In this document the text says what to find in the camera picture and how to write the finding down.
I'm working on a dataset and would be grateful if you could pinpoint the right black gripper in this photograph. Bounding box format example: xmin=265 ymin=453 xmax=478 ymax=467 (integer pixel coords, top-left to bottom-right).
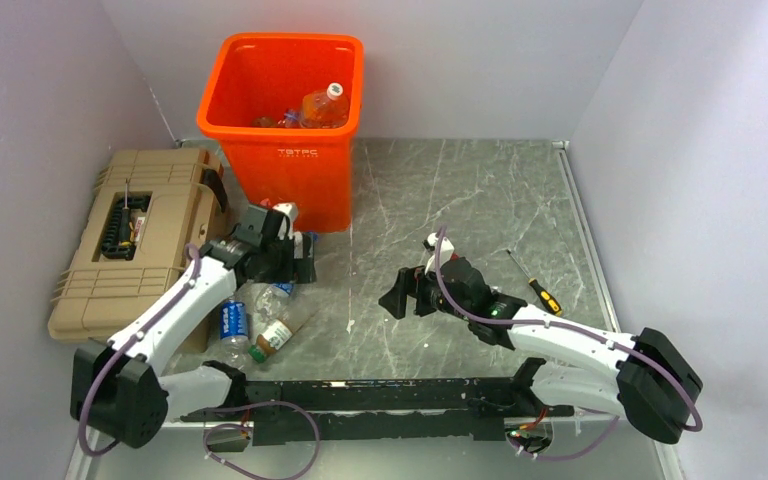
xmin=379 ymin=258 xmax=473 ymax=321

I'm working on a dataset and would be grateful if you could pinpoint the small orange bottle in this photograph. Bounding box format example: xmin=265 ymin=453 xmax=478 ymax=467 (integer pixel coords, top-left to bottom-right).
xmin=250 ymin=116 xmax=277 ymax=128

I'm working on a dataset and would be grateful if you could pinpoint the large orange juice bottle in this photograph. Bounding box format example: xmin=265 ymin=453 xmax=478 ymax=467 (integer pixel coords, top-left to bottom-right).
xmin=299 ymin=82 xmax=350 ymax=129

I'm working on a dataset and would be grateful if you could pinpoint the blue crushed bottle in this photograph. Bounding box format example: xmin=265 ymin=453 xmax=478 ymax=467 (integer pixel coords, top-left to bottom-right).
xmin=276 ymin=109 xmax=300 ymax=129

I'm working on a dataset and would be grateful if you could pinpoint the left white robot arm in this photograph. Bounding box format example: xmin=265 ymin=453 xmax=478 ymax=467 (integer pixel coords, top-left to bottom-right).
xmin=69 ymin=202 xmax=316 ymax=457

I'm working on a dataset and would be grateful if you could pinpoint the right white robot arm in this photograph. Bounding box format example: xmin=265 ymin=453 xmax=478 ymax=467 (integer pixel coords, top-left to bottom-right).
xmin=378 ymin=257 xmax=703 ymax=444

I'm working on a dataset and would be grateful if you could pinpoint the orange plastic bin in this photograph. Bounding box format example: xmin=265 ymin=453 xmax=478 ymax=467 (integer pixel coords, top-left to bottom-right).
xmin=196 ymin=32 xmax=364 ymax=233

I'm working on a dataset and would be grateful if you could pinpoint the brown tea bottle green cap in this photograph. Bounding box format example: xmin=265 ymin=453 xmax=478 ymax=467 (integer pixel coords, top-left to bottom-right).
xmin=248 ymin=310 xmax=315 ymax=363

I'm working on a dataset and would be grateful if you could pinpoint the blue label water bottle left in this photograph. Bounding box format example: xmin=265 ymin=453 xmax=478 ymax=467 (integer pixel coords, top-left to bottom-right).
xmin=217 ymin=297 xmax=250 ymax=369

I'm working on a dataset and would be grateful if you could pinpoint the tan tool case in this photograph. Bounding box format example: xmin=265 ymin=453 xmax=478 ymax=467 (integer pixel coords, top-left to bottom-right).
xmin=47 ymin=148 xmax=231 ymax=343

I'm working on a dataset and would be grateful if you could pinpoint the yellow black screwdriver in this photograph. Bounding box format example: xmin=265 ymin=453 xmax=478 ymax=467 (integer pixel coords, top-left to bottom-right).
xmin=506 ymin=249 xmax=563 ymax=316

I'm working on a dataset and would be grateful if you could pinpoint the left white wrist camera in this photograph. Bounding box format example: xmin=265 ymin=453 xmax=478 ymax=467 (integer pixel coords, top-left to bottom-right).
xmin=271 ymin=202 xmax=301 ymax=242

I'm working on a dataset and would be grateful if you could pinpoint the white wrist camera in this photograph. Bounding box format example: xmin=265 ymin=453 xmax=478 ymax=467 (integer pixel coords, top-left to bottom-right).
xmin=271 ymin=202 xmax=301 ymax=242
xmin=423 ymin=233 xmax=457 ymax=274

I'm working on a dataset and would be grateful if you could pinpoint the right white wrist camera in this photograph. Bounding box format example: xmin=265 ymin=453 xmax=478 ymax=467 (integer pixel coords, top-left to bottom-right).
xmin=423 ymin=233 xmax=457 ymax=274

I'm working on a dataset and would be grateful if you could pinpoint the black base frame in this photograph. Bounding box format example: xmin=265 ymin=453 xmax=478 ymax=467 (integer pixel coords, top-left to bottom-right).
xmin=183 ymin=377 xmax=571 ymax=446

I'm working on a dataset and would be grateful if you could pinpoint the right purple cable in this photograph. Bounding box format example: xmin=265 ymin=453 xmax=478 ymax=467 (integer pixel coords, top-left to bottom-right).
xmin=431 ymin=225 xmax=705 ymax=434

